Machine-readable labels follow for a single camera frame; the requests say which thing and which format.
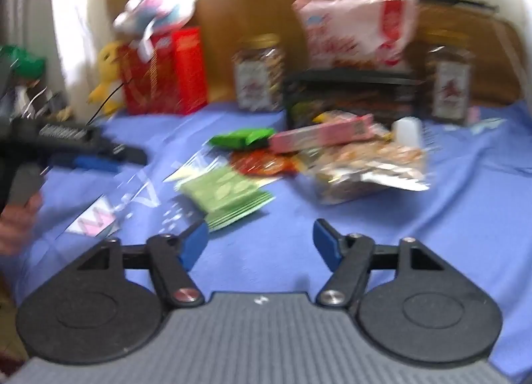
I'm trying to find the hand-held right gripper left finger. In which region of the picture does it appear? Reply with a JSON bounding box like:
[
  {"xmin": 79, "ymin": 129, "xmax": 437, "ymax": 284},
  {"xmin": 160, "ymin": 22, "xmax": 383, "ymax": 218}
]
[{"xmin": 75, "ymin": 220, "xmax": 209, "ymax": 307}]

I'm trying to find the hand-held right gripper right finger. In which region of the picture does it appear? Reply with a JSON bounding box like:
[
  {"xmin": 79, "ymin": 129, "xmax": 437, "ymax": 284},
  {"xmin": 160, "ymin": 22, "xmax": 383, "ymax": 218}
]
[{"xmin": 313, "ymin": 219, "xmax": 445, "ymax": 307}]

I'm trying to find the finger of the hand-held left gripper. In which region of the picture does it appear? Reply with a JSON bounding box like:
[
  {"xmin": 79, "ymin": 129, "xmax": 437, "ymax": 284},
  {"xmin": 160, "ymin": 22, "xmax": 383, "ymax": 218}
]
[
  {"xmin": 62, "ymin": 153, "xmax": 123, "ymax": 173},
  {"xmin": 97, "ymin": 140, "xmax": 149, "ymax": 166}
]

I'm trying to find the pale green snack packet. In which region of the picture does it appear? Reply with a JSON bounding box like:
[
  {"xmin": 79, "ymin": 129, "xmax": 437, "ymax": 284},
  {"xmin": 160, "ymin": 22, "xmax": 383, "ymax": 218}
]
[{"xmin": 179, "ymin": 165, "xmax": 276, "ymax": 231}]

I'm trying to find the clear bag of snacks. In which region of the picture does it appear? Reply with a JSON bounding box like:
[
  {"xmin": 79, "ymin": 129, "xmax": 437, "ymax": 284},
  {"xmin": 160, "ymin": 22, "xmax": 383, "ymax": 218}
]
[{"xmin": 310, "ymin": 140, "xmax": 431, "ymax": 206}]

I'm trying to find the red snack packet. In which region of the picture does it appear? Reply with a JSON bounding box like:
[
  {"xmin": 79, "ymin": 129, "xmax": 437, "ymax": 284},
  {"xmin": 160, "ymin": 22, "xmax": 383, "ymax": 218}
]
[{"xmin": 230, "ymin": 149, "xmax": 300, "ymax": 177}]

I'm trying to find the long pink snack box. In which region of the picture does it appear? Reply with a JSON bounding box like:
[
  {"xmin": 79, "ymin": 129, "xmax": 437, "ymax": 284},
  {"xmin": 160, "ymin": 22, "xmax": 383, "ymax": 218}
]
[{"xmin": 268, "ymin": 113, "xmax": 375, "ymax": 154}]

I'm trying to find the dark green snack packet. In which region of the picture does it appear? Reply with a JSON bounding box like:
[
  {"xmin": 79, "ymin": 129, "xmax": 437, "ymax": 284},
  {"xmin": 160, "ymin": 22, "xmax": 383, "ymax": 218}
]
[{"xmin": 209, "ymin": 127, "xmax": 276, "ymax": 151}]

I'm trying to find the small white bottle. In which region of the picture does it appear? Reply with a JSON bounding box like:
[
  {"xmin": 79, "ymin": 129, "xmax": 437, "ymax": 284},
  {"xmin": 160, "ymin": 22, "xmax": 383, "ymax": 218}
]
[{"xmin": 393, "ymin": 116, "xmax": 424, "ymax": 147}]

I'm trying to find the black tin box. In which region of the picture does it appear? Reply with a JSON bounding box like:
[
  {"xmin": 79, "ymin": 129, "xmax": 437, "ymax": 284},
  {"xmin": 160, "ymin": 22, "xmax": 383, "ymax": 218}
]
[{"xmin": 283, "ymin": 68, "xmax": 422, "ymax": 129}]

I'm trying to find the person's left hand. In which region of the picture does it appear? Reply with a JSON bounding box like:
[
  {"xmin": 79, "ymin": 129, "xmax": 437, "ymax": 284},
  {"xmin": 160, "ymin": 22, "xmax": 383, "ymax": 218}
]
[{"xmin": 0, "ymin": 190, "xmax": 44, "ymax": 258}]

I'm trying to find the yellow plush toy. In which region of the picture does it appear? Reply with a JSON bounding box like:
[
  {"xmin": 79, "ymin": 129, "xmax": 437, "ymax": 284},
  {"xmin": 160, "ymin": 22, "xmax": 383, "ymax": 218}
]
[{"xmin": 87, "ymin": 41, "xmax": 125, "ymax": 116}]

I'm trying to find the red gift box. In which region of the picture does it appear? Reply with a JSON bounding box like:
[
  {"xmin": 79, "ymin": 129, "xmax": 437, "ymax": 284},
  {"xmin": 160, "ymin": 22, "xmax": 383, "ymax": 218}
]
[{"xmin": 118, "ymin": 26, "xmax": 208, "ymax": 116}]

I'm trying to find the green bag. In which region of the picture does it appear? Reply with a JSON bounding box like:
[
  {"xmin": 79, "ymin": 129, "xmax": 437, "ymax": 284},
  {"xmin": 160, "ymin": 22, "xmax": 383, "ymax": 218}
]
[{"xmin": 0, "ymin": 45, "xmax": 46, "ymax": 77}]

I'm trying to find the jar of pale nuts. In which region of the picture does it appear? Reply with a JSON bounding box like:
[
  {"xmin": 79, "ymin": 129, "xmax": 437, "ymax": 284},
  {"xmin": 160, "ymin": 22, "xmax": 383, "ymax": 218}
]
[{"xmin": 233, "ymin": 34, "xmax": 285, "ymax": 112}]

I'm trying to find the pink blue plush toy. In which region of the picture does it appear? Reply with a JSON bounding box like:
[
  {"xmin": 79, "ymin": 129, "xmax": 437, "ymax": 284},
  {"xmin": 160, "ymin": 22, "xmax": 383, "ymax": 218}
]
[{"xmin": 113, "ymin": 0, "xmax": 200, "ymax": 62}]

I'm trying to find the jar of dark nuts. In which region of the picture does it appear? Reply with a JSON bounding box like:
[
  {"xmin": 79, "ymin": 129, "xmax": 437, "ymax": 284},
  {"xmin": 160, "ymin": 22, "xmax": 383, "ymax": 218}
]
[{"xmin": 425, "ymin": 45, "xmax": 474, "ymax": 122}]

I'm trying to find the pink snack bag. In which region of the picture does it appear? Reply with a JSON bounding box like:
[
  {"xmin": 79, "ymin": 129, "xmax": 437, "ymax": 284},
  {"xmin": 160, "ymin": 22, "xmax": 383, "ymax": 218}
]
[{"xmin": 292, "ymin": 0, "xmax": 420, "ymax": 73}]

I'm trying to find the white cable bundle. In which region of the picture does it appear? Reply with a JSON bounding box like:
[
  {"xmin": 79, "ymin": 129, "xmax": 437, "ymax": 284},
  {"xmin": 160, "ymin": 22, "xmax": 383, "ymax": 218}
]
[{"xmin": 14, "ymin": 82, "xmax": 73, "ymax": 118}]

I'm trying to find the black cable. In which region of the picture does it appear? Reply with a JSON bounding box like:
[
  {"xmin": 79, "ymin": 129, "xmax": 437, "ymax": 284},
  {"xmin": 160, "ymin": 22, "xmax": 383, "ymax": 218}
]
[{"xmin": 85, "ymin": 80, "xmax": 125, "ymax": 127}]

